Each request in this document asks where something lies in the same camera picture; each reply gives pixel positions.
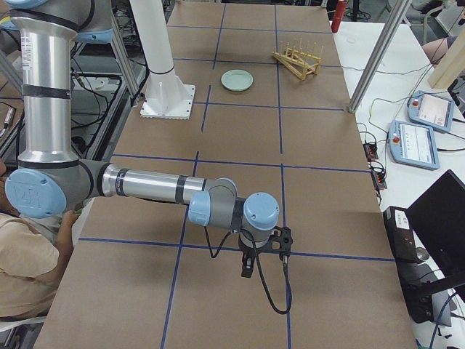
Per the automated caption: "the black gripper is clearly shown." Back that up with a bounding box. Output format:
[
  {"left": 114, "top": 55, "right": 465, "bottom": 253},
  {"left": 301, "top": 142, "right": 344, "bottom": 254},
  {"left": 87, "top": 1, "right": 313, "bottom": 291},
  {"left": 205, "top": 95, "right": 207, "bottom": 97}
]
[{"left": 238, "top": 239, "right": 259, "bottom": 278}]

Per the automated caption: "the pale green plate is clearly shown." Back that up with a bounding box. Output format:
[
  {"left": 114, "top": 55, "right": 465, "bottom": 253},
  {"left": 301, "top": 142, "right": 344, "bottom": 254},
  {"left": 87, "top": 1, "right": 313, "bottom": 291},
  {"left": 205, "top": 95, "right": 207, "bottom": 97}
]
[{"left": 220, "top": 69, "right": 254, "bottom": 92}]

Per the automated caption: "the black usb hub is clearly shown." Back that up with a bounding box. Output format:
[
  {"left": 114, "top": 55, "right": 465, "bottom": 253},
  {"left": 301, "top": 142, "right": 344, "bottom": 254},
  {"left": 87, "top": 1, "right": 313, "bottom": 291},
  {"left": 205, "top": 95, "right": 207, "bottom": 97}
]
[
  {"left": 363, "top": 142, "right": 379, "bottom": 161},
  {"left": 371, "top": 171, "right": 387, "bottom": 190}
]

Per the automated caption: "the black desktop box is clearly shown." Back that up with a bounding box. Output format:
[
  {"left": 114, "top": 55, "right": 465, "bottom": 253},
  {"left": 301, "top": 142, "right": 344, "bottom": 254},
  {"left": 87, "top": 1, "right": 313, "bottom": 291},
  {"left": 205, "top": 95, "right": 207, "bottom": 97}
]
[{"left": 383, "top": 206, "right": 428, "bottom": 286}]

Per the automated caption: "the black laptop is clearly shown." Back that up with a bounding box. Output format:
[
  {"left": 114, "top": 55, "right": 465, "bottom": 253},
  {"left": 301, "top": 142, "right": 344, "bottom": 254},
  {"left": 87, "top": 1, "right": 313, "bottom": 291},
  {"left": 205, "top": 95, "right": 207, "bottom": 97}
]
[{"left": 406, "top": 169, "right": 464, "bottom": 276}]

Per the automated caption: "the near teach pendant tablet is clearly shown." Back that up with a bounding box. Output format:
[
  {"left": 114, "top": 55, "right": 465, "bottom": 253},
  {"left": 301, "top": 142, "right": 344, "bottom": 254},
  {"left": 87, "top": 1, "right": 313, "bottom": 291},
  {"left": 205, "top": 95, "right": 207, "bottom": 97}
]
[{"left": 388, "top": 121, "right": 440, "bottom": 170}]

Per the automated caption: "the teach pendant tablet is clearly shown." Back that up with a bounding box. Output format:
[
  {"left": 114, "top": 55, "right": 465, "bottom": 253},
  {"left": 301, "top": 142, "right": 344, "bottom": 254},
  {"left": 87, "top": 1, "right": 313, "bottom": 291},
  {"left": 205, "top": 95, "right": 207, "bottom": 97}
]
[
  {"left": 408, "top": 90, "right": 454, "bottom": 133},
  {"left": 388, "top": 121, "right": 440, "bottom": 170}
]

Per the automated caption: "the wooden dish rack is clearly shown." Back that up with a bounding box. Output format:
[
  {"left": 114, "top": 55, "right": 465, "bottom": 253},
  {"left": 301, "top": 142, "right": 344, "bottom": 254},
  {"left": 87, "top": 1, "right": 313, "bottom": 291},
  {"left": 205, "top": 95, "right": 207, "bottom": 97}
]
[{"left": 272, "top": 38, "right": 324, "bottom": 81}]

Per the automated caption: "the seated person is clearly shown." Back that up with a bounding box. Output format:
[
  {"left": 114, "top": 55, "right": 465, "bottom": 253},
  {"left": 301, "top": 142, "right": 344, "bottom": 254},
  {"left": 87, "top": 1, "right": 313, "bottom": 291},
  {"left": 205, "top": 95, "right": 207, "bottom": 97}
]
[{"left": 1, "top": 163, "right": 78, "bottom": 321}]

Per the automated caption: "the far teach pendant tablet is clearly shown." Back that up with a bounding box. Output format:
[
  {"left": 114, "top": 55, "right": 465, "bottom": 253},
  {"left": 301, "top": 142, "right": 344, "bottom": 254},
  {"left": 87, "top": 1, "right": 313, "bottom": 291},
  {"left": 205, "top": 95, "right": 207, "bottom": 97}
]
[{"left": 408, "top": 90, "right": 454, "bottom": 133}]

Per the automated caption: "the red cylinder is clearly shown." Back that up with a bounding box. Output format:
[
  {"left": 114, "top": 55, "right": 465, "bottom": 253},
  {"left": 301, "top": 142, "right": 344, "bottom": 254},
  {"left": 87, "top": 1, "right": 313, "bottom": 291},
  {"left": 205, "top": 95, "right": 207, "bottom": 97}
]
[{"left": 331, "top": 0, "right": 347, "bottom": 33}]

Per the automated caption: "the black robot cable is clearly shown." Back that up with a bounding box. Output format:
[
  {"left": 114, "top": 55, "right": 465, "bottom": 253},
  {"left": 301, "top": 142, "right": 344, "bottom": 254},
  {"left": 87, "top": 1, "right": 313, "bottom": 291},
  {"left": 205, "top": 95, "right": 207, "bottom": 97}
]
[{"left": 203, "top": 225, "right": 294, "bottom": 315}]

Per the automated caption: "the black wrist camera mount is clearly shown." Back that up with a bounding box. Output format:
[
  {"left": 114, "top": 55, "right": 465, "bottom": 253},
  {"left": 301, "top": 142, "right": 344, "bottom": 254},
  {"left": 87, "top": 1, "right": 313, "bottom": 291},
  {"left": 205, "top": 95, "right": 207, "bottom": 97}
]
[{"left": 269, "top": 226, "right": 294, "bottom": 257}]

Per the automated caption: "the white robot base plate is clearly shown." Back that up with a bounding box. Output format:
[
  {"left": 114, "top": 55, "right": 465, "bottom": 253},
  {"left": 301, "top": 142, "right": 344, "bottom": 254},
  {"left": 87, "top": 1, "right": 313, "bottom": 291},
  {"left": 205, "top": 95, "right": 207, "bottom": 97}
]
[{"left": 140, "top": 82, "right": 195, "bottom": 120}]

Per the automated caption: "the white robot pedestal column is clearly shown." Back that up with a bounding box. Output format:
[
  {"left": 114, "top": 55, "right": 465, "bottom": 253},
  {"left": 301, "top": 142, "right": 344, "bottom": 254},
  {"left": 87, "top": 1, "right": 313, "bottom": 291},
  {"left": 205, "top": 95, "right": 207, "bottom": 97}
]
[{"left": 130, "top": 0, "right": 178, "bottom": 98}]

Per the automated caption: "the grey aluminium frame post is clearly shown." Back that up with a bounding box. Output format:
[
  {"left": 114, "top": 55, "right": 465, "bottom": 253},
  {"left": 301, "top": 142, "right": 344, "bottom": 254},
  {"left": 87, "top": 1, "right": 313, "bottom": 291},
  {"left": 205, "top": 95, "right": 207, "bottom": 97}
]
[{"left": 348, "top": 0, "right": 411, "bottom": 113}]

